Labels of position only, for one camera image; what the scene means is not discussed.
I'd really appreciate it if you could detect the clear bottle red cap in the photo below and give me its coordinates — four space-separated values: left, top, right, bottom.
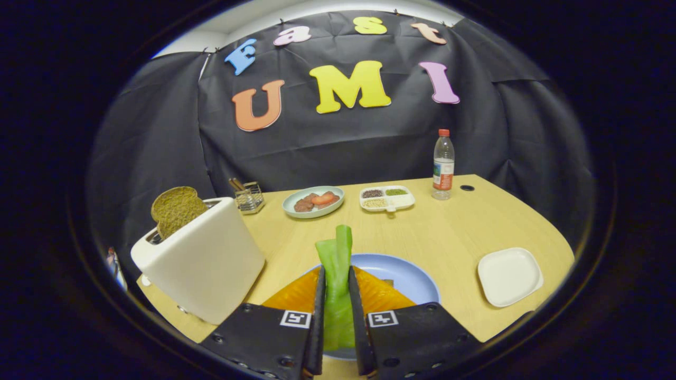
431 129 455 201

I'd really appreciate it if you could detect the black backdrop cloth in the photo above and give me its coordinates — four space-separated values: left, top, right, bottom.
87 9 597 286

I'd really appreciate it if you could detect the wire mesh utensil holder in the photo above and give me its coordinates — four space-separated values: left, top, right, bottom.
234 182 266 215

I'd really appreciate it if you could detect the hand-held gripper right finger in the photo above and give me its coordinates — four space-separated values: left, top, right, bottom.
347 265 482 379

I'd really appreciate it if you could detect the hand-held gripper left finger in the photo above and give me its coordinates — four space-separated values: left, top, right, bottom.
200 265 326 380

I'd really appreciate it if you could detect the brown bread slice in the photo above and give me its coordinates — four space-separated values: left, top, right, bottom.
151 186 209 241

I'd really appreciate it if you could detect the white square plate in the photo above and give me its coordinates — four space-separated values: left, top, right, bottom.
477 247 544 308

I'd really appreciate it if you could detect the white divided seasoning tray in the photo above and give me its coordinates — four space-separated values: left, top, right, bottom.
360 185 416 213

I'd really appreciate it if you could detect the blue round plate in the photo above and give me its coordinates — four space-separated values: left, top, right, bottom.
306 253 441 361

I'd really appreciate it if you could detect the pale green round plate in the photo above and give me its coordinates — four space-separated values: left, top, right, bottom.
282 186 345 219

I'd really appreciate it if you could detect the green lettuce leaf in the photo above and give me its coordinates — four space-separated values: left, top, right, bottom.
315 225 355 352

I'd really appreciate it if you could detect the white toaster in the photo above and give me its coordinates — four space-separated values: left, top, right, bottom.
130 197 266 325

